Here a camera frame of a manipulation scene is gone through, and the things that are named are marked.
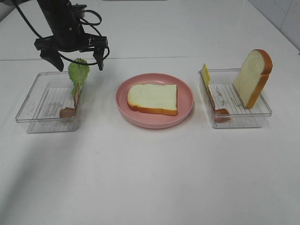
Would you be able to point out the green lettuce leaf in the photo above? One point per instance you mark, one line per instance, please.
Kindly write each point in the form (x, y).
(78, 74)

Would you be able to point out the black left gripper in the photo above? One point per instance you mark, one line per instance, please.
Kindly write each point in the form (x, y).
(69, 36)

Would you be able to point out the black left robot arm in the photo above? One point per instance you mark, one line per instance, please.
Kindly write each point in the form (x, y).
(61, 7)

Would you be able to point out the bread slice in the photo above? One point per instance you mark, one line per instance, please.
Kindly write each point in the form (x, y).
(253, 75)
(153, 98)

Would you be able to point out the yellow cheese slice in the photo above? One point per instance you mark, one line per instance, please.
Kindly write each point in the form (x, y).
(205, 76)

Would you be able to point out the clear plastic tray left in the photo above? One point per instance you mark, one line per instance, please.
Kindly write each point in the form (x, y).
(50, 93)

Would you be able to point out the clear plastic tray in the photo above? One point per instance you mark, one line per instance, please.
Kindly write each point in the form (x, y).
(224, 106)
(50, 93)

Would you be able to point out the clear plastic tray right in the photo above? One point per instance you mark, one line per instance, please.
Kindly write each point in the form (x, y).
(224, 106)

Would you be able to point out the pink round plate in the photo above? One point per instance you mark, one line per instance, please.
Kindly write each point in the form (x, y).
(185, 101)

